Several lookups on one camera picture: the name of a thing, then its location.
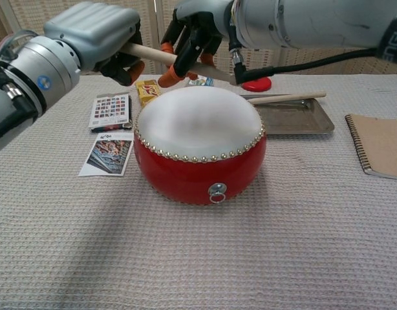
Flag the brown spiral notebook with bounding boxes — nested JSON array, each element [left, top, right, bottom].
[[344, 113, 397, 181]]

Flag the red drum white skin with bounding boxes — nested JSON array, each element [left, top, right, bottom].
[[133, 87, 268, 206]]

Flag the gold snack packet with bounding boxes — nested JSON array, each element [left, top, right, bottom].
[[135, 79, 162, 109]]

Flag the black wrist plug cable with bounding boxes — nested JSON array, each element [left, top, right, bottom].
[[228, 32, 383, 87]]

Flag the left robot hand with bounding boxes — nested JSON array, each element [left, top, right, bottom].
[[43, 2, 146, 87]]

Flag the woven folding screen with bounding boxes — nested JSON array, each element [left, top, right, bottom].
[[0, 0, 397, 77]]

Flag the red round disc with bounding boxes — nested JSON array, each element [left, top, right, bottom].
[[242, 76, 272, 92]]

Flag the rectangular metal tray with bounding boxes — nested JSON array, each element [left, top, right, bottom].
[[240, 93, 335, 136]]

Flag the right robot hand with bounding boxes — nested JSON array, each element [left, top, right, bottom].
[[158, 0, 238, 88]]

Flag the white picture card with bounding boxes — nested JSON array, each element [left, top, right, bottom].
[[78, 132, 134, 177]]

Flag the card box colourful squares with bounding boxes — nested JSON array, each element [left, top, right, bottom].
[[88, 93, 133, 134]]

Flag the beige woven tablecloth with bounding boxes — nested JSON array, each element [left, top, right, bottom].
[[0, 72, 397, 310]]

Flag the wooden drumstick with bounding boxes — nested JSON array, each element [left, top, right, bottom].
[[122, 43, 240, 87], [249, 91, 327, 105]]

